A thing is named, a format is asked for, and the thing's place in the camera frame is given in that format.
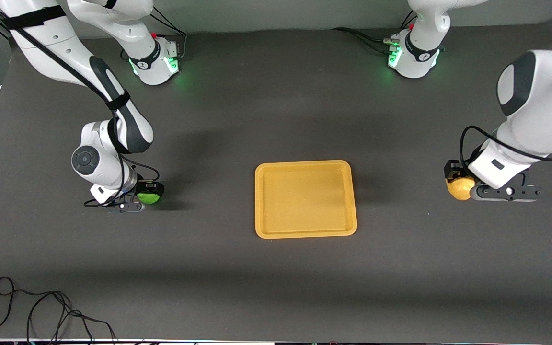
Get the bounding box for green apple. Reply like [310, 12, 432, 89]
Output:
[137, 189, 164, 205]

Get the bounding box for yellow potato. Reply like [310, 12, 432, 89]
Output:
[447, 176, 476, 202]

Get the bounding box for yellow plastic tray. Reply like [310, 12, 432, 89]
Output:
[255, 160, 357, 239]

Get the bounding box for narrow black velcro strap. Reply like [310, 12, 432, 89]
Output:
[105, 91, 131, 112]

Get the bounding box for loose thin black cable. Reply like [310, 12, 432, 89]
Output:
[0, 277, 116, 343]

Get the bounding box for black right arm base cable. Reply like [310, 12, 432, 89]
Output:
[150, 7, 188, 58]

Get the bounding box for black arm base cable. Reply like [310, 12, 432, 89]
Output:
[150, 7, 188, 58]
[331, 26, 399, 54]

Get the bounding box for black left arm base cable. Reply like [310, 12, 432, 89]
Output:
[331, 26, 399, 54]

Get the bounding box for wide black velcro strap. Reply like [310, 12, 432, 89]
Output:
[3, 5, 66, 30]

